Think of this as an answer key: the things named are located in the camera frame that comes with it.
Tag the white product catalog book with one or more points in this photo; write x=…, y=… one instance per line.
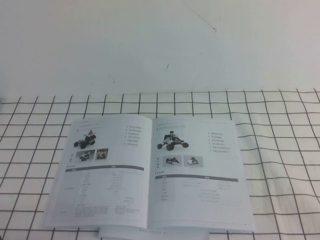
x=195, y=200

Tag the white black-checkered tablecloth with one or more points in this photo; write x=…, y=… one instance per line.
x=275, y=125

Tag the white booklet with web address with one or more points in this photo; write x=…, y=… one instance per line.
x=175, y=235

